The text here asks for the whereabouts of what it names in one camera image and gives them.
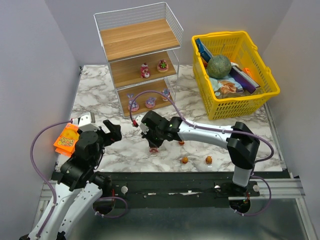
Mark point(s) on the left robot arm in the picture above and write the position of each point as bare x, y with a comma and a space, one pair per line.
78, 185

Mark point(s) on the pink bear toy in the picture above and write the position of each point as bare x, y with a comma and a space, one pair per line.
144, 71

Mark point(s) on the snack bag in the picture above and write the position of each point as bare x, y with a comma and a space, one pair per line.
226, 88

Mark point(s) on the orange duck toy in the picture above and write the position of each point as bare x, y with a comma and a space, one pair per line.
208, 160

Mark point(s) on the purple box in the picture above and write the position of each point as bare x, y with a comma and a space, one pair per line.
244, 80

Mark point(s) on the blue book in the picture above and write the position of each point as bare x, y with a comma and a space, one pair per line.
203, 51

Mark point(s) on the white wire wooden shelf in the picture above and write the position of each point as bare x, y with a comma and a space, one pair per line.
141, 46

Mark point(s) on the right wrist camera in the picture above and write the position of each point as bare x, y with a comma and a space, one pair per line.
137, 121

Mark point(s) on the purple bunny orange cup toy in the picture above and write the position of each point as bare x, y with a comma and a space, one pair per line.
166, 94

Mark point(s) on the orange sponge box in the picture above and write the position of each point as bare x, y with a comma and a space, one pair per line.
65, 143

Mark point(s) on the green melon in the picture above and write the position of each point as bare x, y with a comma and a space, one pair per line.
219, 66

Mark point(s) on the pink strawberry cake toy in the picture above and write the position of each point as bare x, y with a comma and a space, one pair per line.
162, 66

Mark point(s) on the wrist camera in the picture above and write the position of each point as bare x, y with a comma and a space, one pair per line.
137, 121
86, 122

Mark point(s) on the small orange box in basket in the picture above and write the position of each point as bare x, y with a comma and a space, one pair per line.
247, 71

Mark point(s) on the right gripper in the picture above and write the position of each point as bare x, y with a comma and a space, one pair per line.
152, 135

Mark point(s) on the yellow plastic basket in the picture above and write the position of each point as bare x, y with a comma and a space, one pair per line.
240, 49

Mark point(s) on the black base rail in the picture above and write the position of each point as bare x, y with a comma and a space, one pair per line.
137, 190

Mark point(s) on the red white cake toy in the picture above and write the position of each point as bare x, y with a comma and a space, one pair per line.
153, 150

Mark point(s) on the orange burger toy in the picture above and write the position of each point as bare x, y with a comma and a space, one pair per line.
184, 160

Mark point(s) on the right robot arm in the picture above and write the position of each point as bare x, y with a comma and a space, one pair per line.
240, 142

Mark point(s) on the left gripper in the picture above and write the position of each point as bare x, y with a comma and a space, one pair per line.
105, 136

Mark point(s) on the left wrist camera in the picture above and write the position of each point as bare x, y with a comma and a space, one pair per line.
86, 122

